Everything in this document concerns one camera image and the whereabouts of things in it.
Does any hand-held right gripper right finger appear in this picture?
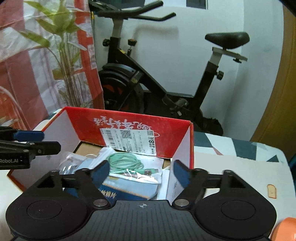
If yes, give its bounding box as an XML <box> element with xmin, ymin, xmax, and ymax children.
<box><xmin>172</xmin><ymin>160</ymin><xmax>247</xmax><ymax>210</ymax></box>

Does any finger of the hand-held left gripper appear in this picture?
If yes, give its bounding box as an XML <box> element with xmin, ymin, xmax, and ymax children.
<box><xmin>0</xmin><ymin>126</ymin><xmax>45</xmax><ymax>142</ymax></box>
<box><xmin>0</xmin><ymin>140</ymin><xmax>62</xmax><ymax>156</ymax></box>

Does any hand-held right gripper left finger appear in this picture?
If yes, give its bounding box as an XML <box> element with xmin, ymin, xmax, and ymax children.
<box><xmin>37</xmin><ymin>160</ymin><xmax>110</xmax><ymax>210</ymax></box>

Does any green object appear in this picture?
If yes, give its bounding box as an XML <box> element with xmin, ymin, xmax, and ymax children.
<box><xmin>107</xmin><ymin>152</ymin><xmax>162</xmax><ymax>183</ymax></box>

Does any red cardboard box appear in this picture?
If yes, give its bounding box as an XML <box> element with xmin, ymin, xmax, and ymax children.
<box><xmin>7</xmin><ymin>107</ymin><xmax>195</xmax><ymax>201</ymax></box>

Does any clear plastic bag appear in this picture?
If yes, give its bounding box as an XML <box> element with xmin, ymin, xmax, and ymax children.
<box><xmin>59</xmin><ymin>152</ymin><xmax>102</xmax><ymax>174</ymax></box>

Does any blue packet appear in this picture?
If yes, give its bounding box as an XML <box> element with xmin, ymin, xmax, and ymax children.
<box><xmin>63</xmin><ymin>173</ymin><xmax>160</xmax><ymax>201</ymax></box>

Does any patterned tablecloth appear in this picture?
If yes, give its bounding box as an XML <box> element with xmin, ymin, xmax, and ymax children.
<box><xmin>32</xmin><ymin>109</ymin><xmax>292</xmax><ymax>241</ymax></box>

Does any pink plant printed curtain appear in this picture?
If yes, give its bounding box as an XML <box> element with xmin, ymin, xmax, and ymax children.
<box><xmin>0</xmin><ymin>0</ymin><xmax>104</xmax><ymax>130</ymax></box>

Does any black exercise bike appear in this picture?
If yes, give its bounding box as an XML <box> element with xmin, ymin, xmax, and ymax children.
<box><xmin>89</xmin><ymin>0</ymin><xmax>250</xmax><ymax>136</ymax></box>

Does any orange plastic object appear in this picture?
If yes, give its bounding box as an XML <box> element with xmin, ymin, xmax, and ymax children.
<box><xmin>270</xmin><ymin>217</ymin><xmax>296</xmax><ymax>241</ymax></box>

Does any dark framed window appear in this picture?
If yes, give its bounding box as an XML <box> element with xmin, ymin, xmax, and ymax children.
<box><xmin>186</xmin><ymin>0</ymin><xmax>208</xmax><ymax>10</ymax></box>

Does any wooden door frame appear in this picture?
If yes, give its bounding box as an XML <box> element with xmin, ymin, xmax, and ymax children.
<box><xmin>251</xmin><ymin>5</ymin><xmax>296</xmax><ymax>151</ymax></box>

